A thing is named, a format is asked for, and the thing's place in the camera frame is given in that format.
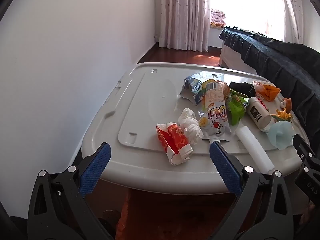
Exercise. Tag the green and yellow dinosaur toy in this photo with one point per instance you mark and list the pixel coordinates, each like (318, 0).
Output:
(282, 116)

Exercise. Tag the white tissue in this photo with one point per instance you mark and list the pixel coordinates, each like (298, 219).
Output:
(190, 127)

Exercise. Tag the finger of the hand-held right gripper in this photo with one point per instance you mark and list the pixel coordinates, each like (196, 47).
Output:
(301, 145)

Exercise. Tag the orange clear wrapper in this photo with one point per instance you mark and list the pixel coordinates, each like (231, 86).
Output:
(268, 91)

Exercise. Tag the green snack wrapper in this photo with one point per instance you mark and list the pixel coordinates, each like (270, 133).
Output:
(235, 110)

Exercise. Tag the pink patterned curtain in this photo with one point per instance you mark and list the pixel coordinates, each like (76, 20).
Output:
(182, 12)

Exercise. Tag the white bed frame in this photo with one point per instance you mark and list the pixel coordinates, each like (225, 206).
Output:
(230, 57)

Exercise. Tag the white plastic bin lid table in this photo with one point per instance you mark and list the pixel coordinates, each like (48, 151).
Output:
(150, 100)

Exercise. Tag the white plastic bottle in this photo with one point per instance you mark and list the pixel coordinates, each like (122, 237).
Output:
(257, 112)

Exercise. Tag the red green candy strip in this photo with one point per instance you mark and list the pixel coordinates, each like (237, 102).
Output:
(262, 103)

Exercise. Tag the orange fox toy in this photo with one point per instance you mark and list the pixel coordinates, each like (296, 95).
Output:
(286, 103)

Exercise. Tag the brown bread bun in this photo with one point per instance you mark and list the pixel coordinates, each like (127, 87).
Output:
(225, 88)

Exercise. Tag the blue snack bag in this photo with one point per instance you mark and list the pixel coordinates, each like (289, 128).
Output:
(193, 86)

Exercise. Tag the orange trash bag bin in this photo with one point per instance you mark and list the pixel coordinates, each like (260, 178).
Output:
(162, 212)

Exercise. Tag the folded pink quilt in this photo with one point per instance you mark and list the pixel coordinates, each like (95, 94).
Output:
(218, 16)

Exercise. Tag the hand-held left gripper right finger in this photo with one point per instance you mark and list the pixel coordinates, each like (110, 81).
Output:
(225, 167)

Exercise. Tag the light blue plastic cup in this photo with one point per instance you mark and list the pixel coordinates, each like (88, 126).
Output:
(280, 135)

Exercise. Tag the orange and white snack bag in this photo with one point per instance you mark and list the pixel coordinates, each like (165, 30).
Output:
(215, 120)

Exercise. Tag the white foam tube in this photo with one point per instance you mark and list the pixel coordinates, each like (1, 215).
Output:
(252, 147)

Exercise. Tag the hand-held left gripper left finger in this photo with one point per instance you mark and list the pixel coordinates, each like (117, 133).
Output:
(96, 170)

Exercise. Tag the red and white paper wrapper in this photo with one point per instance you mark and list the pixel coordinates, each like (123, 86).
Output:
(172, 140)

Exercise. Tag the black bag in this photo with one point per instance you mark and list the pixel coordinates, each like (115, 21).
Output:
(242, 87)

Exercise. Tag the sheer white curtain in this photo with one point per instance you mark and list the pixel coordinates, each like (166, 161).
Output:
(290, 7)

